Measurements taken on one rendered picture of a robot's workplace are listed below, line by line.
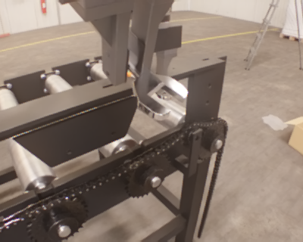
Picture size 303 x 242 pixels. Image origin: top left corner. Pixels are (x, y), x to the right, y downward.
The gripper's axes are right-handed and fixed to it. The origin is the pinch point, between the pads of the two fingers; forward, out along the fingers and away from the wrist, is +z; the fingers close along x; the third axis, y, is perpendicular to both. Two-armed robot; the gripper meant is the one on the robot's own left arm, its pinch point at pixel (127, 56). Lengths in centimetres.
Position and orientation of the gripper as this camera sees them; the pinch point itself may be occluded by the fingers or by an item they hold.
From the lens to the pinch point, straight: 23.2
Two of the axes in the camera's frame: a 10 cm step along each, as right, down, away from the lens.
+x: -8.1, 4.2, -4.2
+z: -1.4, 5.6, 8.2
